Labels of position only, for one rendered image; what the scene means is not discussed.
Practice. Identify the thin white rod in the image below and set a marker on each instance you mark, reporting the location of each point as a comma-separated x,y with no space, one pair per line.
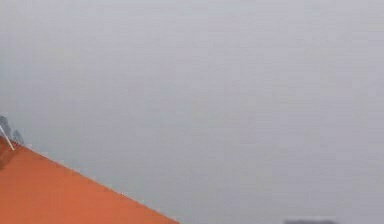
7,139

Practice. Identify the dark grey low object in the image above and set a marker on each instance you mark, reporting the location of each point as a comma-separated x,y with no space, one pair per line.
310,222

